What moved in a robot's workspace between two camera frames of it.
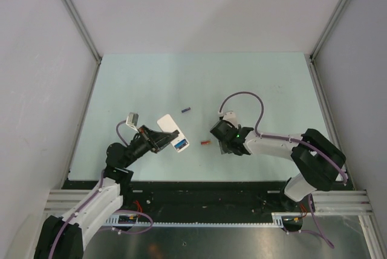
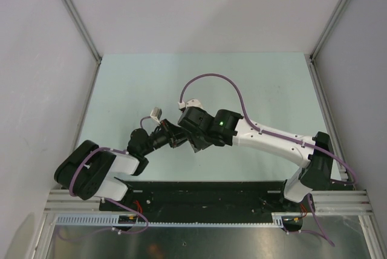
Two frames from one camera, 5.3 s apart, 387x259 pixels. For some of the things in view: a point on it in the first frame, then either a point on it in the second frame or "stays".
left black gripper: x=157 y=140 → x=175 y=137
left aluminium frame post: x=68 y=1 stays
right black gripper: x=224 y=147 → x=196 y=145
